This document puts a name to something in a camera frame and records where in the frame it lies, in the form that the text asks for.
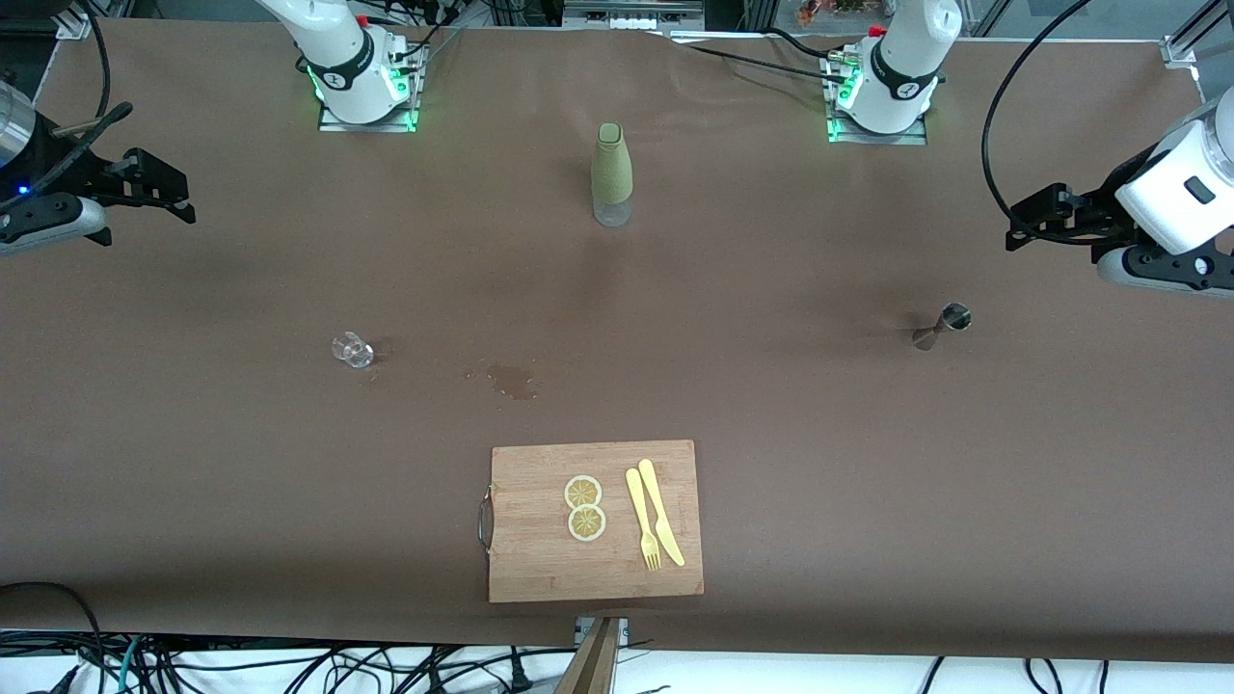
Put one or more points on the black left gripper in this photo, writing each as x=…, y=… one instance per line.
x=1090, y=210

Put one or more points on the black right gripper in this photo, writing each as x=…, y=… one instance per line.
x=85, y=176

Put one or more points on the steel jigger measuring cup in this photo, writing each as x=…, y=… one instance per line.
x=954, y=318

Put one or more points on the clear glass shaker cup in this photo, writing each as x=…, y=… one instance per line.
x=355, y=353

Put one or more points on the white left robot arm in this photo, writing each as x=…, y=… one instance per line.
x=906, y=67

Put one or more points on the brown table cover sheet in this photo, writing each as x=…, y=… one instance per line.
x=868, y=482

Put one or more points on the small metal bits on table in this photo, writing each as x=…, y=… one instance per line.
x=516, y=384

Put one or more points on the green bottle with clear base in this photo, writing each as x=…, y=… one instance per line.
x=612, y=164

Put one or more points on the grey power strip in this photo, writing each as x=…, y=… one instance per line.
x=631, y=12

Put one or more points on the yellow plastic knife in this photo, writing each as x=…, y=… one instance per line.
x=657, y=501

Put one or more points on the yellow plastic fork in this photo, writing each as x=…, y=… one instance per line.
x=638, y=501

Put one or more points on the lemon slice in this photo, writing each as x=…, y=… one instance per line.
x=586, y=523
x=583, y=492

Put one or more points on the wooden cutting board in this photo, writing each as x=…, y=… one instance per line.
x=540, y=559

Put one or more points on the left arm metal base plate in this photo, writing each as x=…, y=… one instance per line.
x=916, y=139

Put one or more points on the aluminium frame corner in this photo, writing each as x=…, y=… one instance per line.
x=1181, y=48
x=77, y=24

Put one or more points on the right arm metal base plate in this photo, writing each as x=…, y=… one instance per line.
x=333, y=126

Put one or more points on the small metal bracket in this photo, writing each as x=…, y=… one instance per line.
x=623, y=628

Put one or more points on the wooden post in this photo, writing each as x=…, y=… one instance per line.
x=593, y=665

